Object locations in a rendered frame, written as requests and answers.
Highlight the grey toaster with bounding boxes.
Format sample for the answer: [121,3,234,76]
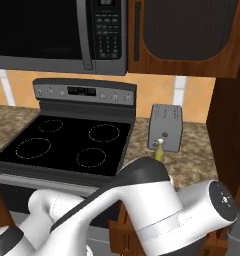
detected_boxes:
[147,103,184,153]

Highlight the yellow-green bottle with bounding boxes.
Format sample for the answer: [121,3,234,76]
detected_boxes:
[154,138,166,164]

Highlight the black glass hob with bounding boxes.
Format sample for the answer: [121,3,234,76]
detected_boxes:
[0,78,138,188]

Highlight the dark wooden tall cabinet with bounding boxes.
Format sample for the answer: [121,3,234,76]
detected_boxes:
[206,39,240,214]

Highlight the black microwave oven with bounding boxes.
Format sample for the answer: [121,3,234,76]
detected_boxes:
[0,0,129,77]

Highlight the wooden cupboard door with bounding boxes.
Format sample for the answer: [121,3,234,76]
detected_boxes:
[127,0,240,80]

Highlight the black oven door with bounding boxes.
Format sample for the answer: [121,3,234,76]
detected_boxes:
[0,182,121,230]

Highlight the grey oven door handle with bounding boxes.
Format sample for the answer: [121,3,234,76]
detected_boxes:
[0,169,100,198]

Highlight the dark cupboard door handle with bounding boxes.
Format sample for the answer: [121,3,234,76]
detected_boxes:
[134,1,142,62]

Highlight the grey microwave door handle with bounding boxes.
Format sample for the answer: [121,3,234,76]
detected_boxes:
[75,0,94,71]

